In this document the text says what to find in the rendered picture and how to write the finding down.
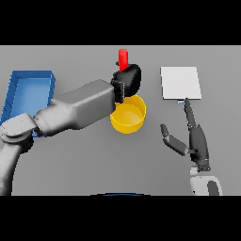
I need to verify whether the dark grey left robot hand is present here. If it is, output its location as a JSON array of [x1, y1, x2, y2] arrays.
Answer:
[[110, 63, 142, 104]]

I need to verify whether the yellow bowl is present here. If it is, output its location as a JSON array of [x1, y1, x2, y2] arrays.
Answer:
[[109, 94, 147, 135]]

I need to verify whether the red beaker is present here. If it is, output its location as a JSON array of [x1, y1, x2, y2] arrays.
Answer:
[[116, 48, 129, 73]]

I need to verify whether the blue tray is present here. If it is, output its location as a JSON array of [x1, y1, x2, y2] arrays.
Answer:
[[0, 70, 56, 138]]

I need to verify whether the pale square measuring scale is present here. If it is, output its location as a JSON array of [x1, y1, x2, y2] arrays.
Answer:
[[160, 66, 202, 104]]

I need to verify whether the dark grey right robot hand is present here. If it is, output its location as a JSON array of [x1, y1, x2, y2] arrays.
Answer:
[[160, 97, 212, 172]]

